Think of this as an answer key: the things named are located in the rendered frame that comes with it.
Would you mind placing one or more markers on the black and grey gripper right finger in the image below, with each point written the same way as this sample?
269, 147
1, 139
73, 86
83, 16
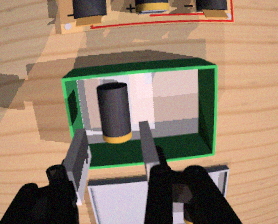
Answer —
166, 186

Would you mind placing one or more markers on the black battery with yellow band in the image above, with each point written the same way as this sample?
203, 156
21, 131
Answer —
114, 112
211, 5
144, 5
88, 8
186, 217

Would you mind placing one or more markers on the green open-top box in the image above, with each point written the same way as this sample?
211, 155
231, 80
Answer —
180, 106

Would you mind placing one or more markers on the grey metal tray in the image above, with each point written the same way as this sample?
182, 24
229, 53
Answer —
116, 204

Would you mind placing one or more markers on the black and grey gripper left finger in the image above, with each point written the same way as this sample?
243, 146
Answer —
66, 182

